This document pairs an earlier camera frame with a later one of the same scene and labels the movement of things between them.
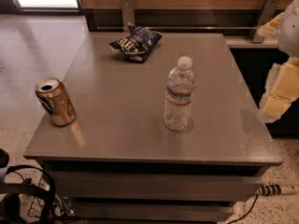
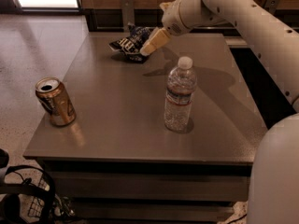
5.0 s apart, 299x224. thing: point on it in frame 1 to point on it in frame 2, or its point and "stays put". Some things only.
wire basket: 38,203 stays put
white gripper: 290,32 to 173,18
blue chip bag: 137,44 stays put
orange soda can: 55,99 stays put
